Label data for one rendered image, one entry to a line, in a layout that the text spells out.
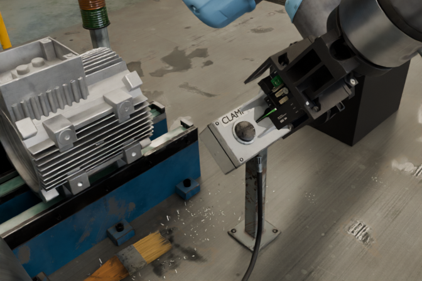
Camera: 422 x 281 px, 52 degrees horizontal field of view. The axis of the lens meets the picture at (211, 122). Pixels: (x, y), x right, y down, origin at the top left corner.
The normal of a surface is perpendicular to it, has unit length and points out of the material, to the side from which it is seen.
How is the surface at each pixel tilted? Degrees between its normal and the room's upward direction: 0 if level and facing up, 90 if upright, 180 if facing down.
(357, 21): 82
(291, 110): 90
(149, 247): 2
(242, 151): 39
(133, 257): 0
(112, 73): 88
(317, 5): 64
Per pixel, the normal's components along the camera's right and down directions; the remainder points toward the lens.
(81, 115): -0.04, -0.81
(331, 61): -0.73, 0.42
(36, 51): 0.69, 0.40
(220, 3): 0.12, 0.74
